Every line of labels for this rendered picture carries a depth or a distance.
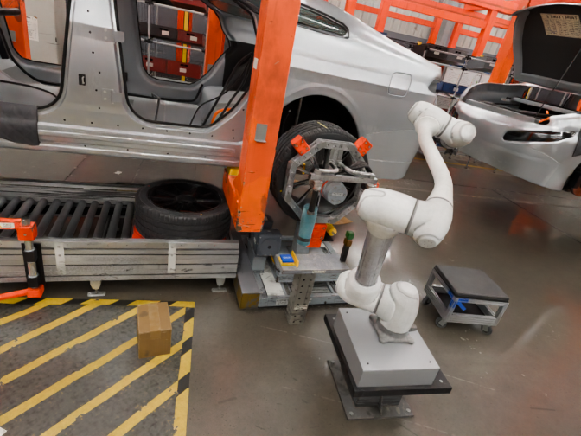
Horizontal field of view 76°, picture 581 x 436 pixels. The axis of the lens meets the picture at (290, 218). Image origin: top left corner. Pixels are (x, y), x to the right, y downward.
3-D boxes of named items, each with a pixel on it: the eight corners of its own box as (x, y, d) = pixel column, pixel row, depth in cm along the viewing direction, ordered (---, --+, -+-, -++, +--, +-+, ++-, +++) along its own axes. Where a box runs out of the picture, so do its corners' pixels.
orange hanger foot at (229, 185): (243, 189, 286) (249, 145, 271) (257, 220, 242) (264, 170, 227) (221, 187, 280) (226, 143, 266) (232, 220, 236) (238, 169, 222)
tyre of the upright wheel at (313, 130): (273, 220, 268) (356, 197, 279) (282, 236, 248) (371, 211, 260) (257, 131, 234) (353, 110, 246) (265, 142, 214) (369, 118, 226)
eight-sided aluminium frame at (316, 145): (351, 220, 256) (373, 144, 233) (355, 224, 251) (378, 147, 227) (277, 217, 238) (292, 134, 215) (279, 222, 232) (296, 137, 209)
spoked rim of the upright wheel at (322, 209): (282, 208, 265) (347, 190, 274) (291, 223, 246) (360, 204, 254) (271, 140, 239) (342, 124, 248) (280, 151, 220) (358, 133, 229)
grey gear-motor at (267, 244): (263, 245, 302) (270, 206, 287) (276, 275, 267) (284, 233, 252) (241, 244, 296) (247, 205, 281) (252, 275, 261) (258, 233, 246)
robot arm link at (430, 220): (460, 201, 128) (421, 189, 132) (450, 238, 118) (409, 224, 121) (447, 224, 138) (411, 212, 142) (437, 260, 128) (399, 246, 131)
